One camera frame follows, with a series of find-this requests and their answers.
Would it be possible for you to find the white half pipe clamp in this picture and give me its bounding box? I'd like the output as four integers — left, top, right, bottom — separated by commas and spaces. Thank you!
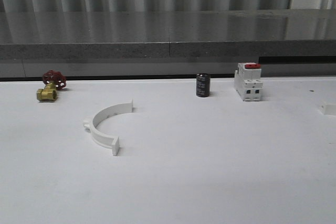
83, 100, 133, 156
319, 103, 336, 116

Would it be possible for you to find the black cylindrical capacitor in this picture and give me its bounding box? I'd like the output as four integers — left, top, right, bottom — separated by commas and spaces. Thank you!
196, 73, 211, 98

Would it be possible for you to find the grey stone counter ledge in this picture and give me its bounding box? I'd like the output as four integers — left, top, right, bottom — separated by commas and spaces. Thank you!
1, 9, 335, 79

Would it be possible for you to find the brass valve red handwheel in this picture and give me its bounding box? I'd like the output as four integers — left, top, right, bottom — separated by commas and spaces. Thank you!
36, 70, 66, 101

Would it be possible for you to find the white circuit breaker red switch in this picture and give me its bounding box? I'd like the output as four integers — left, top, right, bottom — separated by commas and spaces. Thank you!
234, 62, 263, 101

